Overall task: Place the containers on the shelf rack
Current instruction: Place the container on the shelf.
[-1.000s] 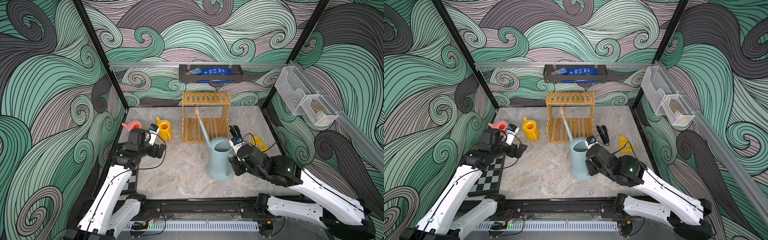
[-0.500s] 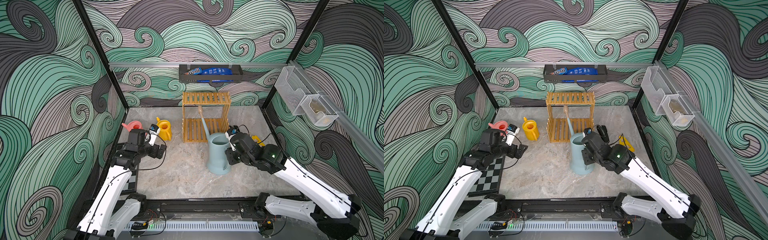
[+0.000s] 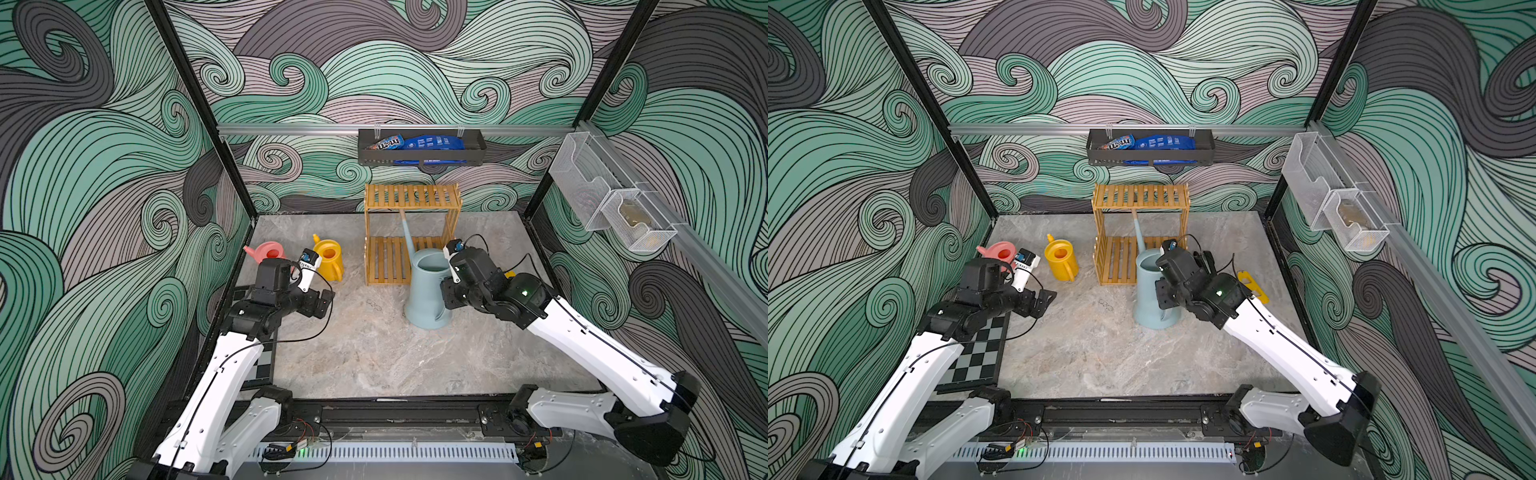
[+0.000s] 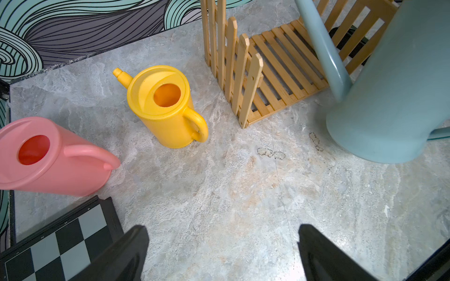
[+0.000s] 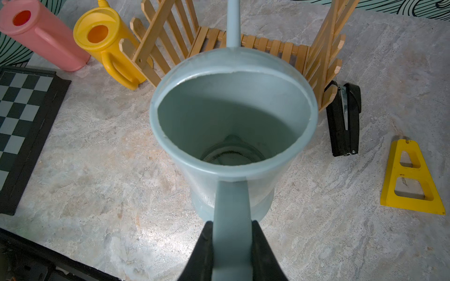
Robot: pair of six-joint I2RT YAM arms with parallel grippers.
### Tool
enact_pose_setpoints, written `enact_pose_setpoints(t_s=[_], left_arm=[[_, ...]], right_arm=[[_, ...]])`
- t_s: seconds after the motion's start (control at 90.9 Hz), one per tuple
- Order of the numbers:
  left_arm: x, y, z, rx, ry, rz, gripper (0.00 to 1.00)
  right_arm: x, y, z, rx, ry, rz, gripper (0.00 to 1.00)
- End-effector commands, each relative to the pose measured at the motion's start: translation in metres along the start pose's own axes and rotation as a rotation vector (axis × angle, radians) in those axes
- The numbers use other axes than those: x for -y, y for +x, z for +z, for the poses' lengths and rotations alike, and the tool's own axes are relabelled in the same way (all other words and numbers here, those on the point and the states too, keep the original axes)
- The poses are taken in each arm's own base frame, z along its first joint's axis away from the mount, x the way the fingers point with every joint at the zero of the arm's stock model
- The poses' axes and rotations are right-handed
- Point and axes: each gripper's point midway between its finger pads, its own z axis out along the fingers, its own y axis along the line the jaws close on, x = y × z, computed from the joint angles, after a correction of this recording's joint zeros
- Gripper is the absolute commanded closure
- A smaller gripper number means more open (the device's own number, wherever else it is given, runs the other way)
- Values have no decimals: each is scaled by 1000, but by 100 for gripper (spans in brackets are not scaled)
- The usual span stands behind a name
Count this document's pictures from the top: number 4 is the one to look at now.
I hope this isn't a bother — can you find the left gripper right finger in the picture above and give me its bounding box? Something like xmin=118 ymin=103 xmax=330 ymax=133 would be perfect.
xmin=298 ymin=224 xmax=376 ymax=281

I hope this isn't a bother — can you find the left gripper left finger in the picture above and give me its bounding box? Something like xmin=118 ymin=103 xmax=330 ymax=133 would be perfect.
xmin=72 ymin=225 xmax=149 ymax=281

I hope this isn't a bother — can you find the pink watering can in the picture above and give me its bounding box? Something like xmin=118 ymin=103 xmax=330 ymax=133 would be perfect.
xmin=1 ymin=117 xmax=121 ymax=197

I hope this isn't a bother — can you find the yellow watering can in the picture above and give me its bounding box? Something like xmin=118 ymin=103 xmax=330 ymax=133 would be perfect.
xmin=113 ymin=65 xmax=209 ymax=149

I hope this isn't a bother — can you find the light blue watering can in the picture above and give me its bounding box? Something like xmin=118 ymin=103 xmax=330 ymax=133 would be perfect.
xmin=296 ymin=1 xmax=450 ymax=163

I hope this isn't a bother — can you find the wooden slatted shelf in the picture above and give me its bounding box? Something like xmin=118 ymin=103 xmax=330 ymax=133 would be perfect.
xmin=200 ymin=1 xmax=399 ymax=128

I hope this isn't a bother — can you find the black white chessboard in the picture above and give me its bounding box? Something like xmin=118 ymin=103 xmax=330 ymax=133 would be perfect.
xmin=1 ymin=196 xmax=124 ymax=281

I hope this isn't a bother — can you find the black stapler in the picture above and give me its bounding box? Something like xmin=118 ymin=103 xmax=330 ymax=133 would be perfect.
xmin=329 ymin=25 xmax=369 ymax=58

